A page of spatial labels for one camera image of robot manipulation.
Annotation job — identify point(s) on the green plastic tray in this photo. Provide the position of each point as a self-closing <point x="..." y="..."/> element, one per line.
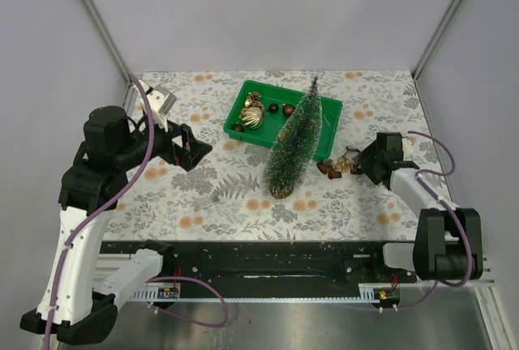
<point x="265" y="135"/>

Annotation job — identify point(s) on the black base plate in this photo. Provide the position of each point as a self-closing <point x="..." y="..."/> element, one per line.
<point x="214" y="262"/>

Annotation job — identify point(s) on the silver gold ribbed ornament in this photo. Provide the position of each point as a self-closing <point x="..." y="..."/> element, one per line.
<point x="252" y="117"/>

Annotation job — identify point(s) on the gold pine cone ornament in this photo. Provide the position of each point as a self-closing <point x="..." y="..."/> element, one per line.
<point x="254" y="96"/>

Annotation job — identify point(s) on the dark brown ball ornament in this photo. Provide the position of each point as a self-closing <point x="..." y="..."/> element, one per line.
<point x="273" y="108"/>

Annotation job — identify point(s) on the left aluminium frame post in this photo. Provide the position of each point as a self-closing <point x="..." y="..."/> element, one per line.
<point x="94" y="15"/>

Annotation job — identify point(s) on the aluminium frame post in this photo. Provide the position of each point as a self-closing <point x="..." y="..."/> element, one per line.
<point x="94" y="15"/>
<point x="437" y="36"/>

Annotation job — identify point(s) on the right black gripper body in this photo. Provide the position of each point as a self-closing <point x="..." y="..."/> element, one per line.
<point x="368" y="158"/>

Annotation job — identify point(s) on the small frosted christmas tree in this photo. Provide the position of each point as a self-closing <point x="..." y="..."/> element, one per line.
<point x="295" y="145"/>

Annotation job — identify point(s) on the right aluminium frame post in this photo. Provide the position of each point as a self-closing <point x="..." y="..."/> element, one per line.
<point x="437" y="36"/>

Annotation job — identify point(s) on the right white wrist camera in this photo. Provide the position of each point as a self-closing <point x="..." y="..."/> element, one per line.
<point x="408" y="142"/>

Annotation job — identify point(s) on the aluminium rail profile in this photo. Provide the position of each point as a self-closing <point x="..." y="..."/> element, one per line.
<point x="107" y="264"/>

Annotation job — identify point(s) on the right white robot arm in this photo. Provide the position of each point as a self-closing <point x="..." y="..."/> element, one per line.
<point x="448" y="245"/>

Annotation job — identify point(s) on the white slotted cable duct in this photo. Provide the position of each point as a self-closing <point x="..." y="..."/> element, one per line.
<point x="313" y="290"/>

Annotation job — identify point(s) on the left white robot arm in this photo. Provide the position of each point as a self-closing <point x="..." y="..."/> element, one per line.
<point x="73" y="308"/>

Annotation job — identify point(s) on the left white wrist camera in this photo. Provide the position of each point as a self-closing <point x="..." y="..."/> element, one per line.
<point x="161" y="101"/>

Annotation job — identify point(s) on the brown ribbon bow decoration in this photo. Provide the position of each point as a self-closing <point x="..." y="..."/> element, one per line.
<point x="344" y="164"/>

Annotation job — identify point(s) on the gold ball ornament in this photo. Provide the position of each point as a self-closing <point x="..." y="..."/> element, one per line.
<point x="238" y="128"/>

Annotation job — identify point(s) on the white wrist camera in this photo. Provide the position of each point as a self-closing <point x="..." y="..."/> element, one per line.
<point x="408" y="142"/>
<point x="161" y="101"/>

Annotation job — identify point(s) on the floral patterned table mat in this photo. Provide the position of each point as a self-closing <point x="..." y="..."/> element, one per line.
<point x="160" y="205"/>

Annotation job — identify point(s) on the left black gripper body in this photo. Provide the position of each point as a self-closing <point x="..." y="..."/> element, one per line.
<point x="164" y="145"/>

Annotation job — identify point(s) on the clear plastic battery box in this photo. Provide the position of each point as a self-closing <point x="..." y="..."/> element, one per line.
<point x="206" y="201"/>

